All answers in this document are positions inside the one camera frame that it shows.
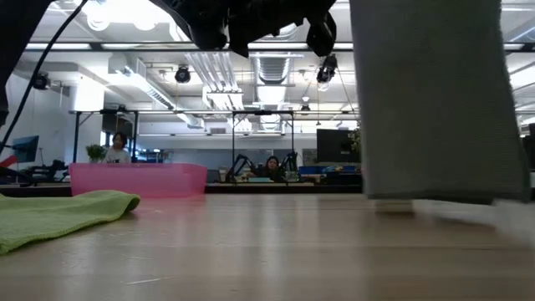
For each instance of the red bar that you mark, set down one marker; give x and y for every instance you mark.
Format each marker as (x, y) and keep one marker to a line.
(8, 161)

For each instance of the green microfiber towel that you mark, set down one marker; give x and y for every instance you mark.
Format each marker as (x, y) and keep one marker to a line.
(54, 213)

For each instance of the black partition panels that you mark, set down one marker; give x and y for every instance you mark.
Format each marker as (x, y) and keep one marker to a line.
(528, 150)

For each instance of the person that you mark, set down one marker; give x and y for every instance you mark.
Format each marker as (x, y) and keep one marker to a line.
(117, 150)
(271, 167)

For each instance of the small background plant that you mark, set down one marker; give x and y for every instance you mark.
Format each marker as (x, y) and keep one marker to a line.
(96, 152)

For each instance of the blue-screen monitor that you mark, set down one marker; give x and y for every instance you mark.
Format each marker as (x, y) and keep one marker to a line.
(26, 148)

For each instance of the grey microfiber towel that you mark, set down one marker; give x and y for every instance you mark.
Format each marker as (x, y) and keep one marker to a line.
(434, 104)

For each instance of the black background robot arm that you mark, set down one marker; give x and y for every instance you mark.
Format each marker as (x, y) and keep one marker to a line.
(46, 169)
(238, 165)
(291, 161)

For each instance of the large black monitor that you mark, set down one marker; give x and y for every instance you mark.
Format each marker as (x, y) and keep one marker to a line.
(336, 146)

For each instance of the pink plastic basket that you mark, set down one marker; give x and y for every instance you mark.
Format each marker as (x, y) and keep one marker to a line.
(138, 180)

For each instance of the black ceiling spotlight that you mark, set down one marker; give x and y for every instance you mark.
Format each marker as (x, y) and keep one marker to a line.
(182, 75)
(41, 81)
(327, 69)

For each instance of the black background workstation frame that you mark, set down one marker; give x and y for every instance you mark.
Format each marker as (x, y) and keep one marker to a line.
(104, 112)
(262, 113)

